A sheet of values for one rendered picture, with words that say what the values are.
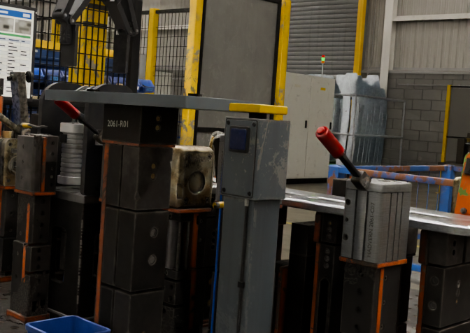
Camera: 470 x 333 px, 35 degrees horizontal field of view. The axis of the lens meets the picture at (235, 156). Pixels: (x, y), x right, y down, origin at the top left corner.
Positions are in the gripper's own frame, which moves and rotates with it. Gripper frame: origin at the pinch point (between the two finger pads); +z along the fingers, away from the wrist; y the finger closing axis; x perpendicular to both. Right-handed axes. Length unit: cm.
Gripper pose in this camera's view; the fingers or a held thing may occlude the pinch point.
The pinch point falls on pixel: (95, 63)
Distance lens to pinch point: 134.7
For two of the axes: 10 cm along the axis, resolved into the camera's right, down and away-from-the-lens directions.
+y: 5.0, -0.1, 8.7
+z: -0.7, 10.0, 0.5
